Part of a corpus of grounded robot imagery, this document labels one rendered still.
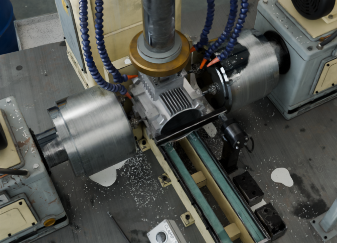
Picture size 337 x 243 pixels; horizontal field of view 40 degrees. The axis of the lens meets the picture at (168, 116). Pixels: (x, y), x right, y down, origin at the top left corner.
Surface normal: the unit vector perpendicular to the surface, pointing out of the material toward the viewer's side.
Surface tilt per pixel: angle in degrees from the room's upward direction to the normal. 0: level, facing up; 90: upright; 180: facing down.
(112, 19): 90
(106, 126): 36
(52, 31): 0
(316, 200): 0
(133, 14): 90
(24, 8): 0
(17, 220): 90
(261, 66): 43
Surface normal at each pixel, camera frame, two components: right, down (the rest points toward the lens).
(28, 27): 0.00, -0.58
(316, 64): 0.47, 0.72
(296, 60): -0.88, 0.39
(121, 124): 0.32, 0.07
